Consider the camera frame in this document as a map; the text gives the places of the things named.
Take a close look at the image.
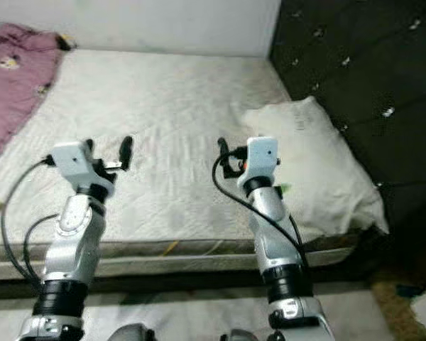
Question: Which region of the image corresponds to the black tufted headboard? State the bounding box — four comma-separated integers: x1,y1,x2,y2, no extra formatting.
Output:
270,0,426,271

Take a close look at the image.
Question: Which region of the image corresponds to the purple cartoon print quilt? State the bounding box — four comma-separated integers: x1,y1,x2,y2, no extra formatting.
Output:
0,23,75,168

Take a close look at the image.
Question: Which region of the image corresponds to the robot leg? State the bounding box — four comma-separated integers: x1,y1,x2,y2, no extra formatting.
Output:
224,329,263,341
110,323,157,341

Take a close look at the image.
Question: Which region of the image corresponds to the cream pillow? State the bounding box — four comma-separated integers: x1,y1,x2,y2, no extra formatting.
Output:
241,96,390,239

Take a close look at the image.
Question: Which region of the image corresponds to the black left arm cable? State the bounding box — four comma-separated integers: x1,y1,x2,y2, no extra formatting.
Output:
23,213,65,279
0,160,61,288

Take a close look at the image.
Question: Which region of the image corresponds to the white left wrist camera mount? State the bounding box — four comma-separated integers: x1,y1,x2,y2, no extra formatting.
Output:
50,141,116,198

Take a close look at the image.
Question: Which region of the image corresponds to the robot left leg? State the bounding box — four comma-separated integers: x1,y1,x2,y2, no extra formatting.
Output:
110,323,157,341

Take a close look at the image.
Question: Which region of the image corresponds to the white quilted mattress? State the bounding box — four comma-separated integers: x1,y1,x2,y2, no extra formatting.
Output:
0,48,384,279

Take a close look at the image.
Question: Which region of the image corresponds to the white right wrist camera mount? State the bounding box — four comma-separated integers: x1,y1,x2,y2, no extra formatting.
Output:
244,136,282,191

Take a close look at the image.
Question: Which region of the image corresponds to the robot right leg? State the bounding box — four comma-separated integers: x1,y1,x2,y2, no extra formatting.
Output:
224,329,263,341

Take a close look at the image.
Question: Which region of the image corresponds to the brown woven floor mat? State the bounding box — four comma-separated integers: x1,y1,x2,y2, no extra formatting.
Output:
369,266,426,341

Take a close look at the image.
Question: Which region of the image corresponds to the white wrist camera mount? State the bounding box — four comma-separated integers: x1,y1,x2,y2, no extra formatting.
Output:
244,136,282,191
50,141,116,198

